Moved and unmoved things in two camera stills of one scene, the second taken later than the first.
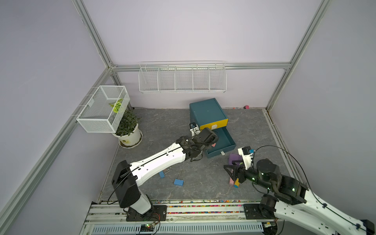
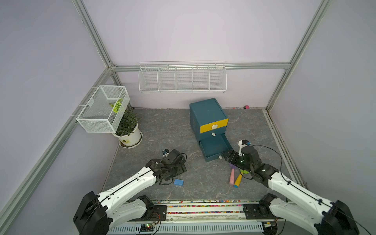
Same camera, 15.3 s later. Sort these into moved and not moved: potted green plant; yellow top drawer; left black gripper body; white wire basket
Moved: left black gripper body
Not moved: white wire basket; yellow top drawer; potted green plant
